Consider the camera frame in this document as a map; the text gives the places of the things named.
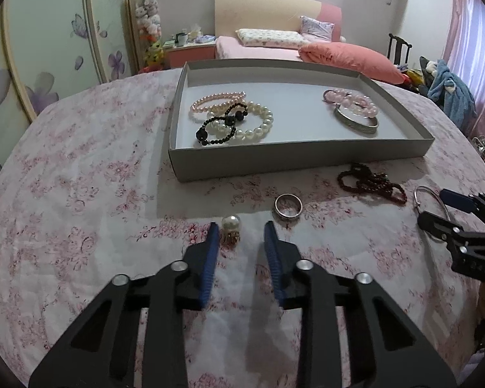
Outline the pink pearl bracelet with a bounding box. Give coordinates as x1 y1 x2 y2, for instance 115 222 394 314
189 91 247 122

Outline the pink white nightstand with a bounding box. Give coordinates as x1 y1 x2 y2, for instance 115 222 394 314
162 42 218 69

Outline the dark red bead necklace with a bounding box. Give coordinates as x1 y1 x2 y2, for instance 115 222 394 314
337 163 408 205

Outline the beige and pink headboard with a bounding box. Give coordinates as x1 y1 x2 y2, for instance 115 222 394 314
214 0 343 43

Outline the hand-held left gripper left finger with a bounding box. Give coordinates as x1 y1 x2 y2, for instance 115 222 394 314
28 222 221 388

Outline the pink curtain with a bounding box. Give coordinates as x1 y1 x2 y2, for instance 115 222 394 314
440 0 485 142

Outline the black bead bracelet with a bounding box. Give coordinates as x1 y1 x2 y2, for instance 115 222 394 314
196 104 249 147

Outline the white patterned pillow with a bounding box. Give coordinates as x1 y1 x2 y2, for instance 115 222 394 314
235 28 308 49

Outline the wide silver bangle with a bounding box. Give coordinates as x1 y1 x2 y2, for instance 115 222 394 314
333 105 380 135

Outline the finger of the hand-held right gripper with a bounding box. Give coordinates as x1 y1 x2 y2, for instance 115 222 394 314
440 189 485 227
417 210 469 247

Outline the floral glass sliding wardrobe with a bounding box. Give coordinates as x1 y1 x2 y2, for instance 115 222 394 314
0 0 146 207

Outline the thin silver hoop bangle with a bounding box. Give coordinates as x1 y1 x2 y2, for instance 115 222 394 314
413 185 449 243

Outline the grey cardboard tray box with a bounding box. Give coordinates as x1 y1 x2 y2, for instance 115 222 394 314
167 60 435 182

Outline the dark wooden chair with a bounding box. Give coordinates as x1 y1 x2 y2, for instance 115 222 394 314
388 33 413 67

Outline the white pearl bracelet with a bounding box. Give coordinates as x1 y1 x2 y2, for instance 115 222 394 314
208 101 275 143

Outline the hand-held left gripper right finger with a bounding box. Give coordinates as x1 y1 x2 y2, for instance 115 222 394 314
263 220 457 388

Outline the pearl gold earring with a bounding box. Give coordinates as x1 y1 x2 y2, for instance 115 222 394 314
220 215 243 246

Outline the column of plush toys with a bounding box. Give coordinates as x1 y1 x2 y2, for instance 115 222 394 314
133 0 164 74

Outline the pink crystal bead bracelet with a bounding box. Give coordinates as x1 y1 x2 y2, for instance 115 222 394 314
322 88 378 118

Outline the blue fleece robe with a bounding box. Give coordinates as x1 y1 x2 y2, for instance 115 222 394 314
426 60 478 130

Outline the lilac patterned pillow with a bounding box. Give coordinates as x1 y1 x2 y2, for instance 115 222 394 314
299 15 335 42

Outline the silver band ring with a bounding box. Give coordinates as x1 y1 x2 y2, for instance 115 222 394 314
273 194 305 221

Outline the folded coral quilt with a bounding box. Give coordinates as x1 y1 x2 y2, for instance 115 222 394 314
298 41 407 85

